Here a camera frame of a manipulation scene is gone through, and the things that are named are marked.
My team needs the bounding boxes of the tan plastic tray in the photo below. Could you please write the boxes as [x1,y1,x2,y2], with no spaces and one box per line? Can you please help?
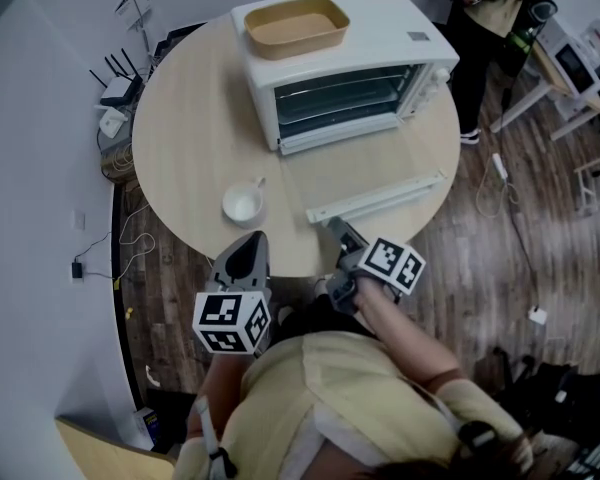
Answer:
[243,0,352,62]

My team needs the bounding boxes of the white mug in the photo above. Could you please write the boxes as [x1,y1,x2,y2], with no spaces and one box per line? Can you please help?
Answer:
[222,176,268,230]

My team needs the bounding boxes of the blue and white box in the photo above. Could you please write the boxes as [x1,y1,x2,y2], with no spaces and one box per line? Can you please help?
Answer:
[133,407,160,450]

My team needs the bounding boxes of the person's left forearm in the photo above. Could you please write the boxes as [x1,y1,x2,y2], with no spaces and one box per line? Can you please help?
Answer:
[187,352,255,440]

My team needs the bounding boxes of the person's pale yellow shirt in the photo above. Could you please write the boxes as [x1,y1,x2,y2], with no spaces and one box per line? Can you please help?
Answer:
[172,330,535,480]

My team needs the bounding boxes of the tangle of white cables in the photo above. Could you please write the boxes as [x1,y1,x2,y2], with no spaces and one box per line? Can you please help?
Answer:
[98,137,137,185]

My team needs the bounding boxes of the small white network box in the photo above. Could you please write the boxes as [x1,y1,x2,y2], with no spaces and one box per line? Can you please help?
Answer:
[94,105,131,137]

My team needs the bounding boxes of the white strap with black clip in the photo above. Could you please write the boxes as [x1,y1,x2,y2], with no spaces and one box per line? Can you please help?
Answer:
[193,396,239,477]

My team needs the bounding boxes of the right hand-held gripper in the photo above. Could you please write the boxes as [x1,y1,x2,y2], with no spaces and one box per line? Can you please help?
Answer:
[321,216,428,314]

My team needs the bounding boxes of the long white floor power strip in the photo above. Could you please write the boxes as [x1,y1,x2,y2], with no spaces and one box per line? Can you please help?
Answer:
[490,152,510,183]

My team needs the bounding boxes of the person's right forearm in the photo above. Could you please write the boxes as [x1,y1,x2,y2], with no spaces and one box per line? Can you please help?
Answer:
[352,277,465,395]

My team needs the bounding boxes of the white appliance door with handle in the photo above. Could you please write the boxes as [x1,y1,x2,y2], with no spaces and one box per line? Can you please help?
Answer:
[278,112,450,226]

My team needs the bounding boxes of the white toaster oven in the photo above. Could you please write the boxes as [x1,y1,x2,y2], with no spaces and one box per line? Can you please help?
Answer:
[229,0,461,157]

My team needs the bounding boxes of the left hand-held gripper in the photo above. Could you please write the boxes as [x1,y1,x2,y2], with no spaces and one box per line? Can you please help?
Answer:
[192,231,274,356]

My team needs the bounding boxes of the white microwave oven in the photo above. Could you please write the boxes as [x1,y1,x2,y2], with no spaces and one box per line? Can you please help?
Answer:
[536,16,600,100]

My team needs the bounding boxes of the light wooden desk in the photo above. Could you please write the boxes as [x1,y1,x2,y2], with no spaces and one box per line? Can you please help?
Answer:
[54,416,178,480]

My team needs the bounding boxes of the person's black trousers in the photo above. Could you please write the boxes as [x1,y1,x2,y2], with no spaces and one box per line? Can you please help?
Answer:
[274,295,382,340]

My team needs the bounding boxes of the white floor cable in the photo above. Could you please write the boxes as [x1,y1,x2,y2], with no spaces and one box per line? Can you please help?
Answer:
[113,202,157,283]

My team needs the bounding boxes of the white router with black antennas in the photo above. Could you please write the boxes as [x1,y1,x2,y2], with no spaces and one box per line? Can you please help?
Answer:
[88,47,144,110]

